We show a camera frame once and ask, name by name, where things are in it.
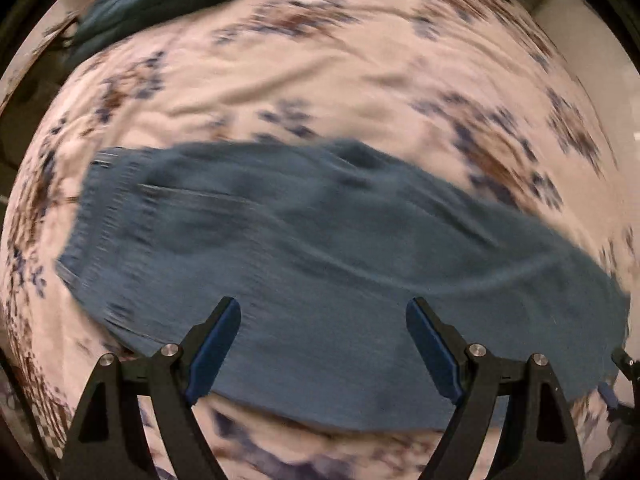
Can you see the white headboard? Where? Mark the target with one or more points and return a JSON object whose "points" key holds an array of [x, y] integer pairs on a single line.
{"points": [[595, 50]]}

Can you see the dark teal garment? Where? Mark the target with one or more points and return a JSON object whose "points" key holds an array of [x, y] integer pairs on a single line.
{"points": [[150, 0]]}

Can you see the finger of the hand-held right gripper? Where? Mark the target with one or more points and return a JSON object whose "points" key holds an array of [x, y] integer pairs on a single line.
{"points": [[627, 362], [607, 394]]}

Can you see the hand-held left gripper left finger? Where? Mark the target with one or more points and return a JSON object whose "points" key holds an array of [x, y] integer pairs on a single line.
{"points": [[210, 360]]}

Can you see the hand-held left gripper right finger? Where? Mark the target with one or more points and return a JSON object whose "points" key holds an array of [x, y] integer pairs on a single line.
{"points": [[437, 355]]}

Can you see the blue denim pants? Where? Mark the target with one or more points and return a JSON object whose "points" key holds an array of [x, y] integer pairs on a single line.
{"points": [[300, 260]]}

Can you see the floral bedspread with checked border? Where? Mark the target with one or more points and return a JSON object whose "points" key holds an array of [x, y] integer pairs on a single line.
{"points": [[300, 75]]}

